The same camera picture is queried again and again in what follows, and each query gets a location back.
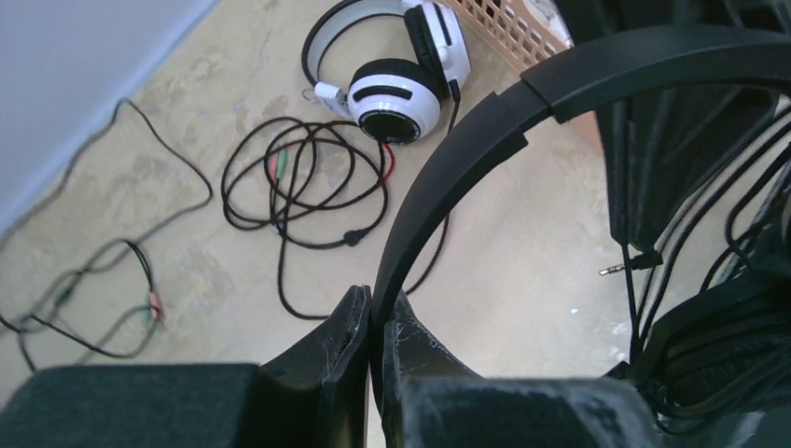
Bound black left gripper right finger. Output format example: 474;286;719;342
380;294;662;447

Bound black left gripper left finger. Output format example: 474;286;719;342
1;286;371;447

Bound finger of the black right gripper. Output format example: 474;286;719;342
556;1;790;251

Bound black over-ear headphones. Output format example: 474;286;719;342
369;24;790;447

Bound black headphone cable with plug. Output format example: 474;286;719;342
598;92;791;366

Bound white and black headphones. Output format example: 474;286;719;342
301;1;472;145

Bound peach plastic file organizer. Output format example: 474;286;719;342
444;0;574;72

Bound braided black headphone cable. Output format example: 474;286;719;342
220;80;464;321

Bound thin black headset cable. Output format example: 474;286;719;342
0;97;215;375

